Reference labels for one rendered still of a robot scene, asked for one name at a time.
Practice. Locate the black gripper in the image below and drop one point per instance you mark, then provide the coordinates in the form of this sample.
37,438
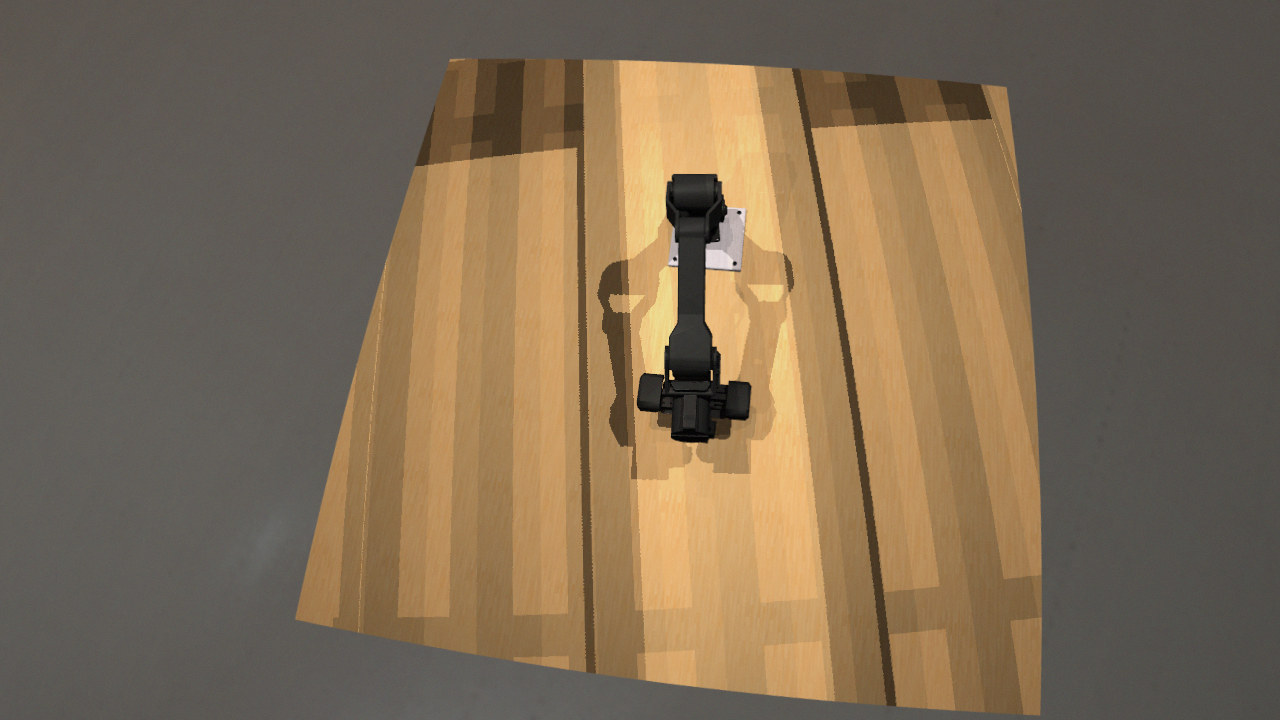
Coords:
732,401

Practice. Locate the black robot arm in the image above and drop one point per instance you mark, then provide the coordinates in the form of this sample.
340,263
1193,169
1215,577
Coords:
695,205

